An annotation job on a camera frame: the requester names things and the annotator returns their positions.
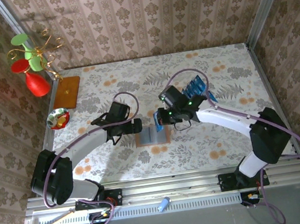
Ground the tan leather card holder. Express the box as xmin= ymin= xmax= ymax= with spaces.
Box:
xmin=133 ymin=124 xmax=171 ymax=148

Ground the small blue cylinder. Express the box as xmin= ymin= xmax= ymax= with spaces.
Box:
xmin=155 ymin=196 xmax=172 ymax=213

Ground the red plastic goblet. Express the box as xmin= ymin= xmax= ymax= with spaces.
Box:
xmin=9 ymin=55 xmax=53 ymax=100

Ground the black power connector block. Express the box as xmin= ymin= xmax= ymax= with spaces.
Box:
xmin=239 ymin=189 xmax=264 ymax=207
xmin=87 ymin=209 xmax=113 ymax=224

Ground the green plastic goblet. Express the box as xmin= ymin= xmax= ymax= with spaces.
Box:
xmin=9 ymin=32 xmax=43 ymax=75

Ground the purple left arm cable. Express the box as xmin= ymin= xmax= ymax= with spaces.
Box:
xmin=31 ymin=90 xmax=155 ymax=224

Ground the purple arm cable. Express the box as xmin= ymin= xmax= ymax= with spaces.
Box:
xmin=165 ymin=54 xmax=300 ymax=224
xmin=31 ymin=90 xmax=155 ymax=224

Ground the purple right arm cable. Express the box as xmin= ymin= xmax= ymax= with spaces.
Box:
xmin=165 ymin=54 xmax=300 ymax=224

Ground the gold wire rack wooden base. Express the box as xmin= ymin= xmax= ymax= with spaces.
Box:
xmin=4 ymin=25 xmax=84 ymax=117

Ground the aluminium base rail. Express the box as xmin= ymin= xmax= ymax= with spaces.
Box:
xmin=23 ymin=162 xmax=300 ymax=221

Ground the aluminium table side rail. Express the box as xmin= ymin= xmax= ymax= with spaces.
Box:
xmin=20 ymin=71 xmax=77 ymax=198
xmin=244 ymin=36 xmax=300 ymax=167

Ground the white slotted cable duct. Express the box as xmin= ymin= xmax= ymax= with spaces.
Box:
xmin=37 ymin=187 xmax=263 ymax=224

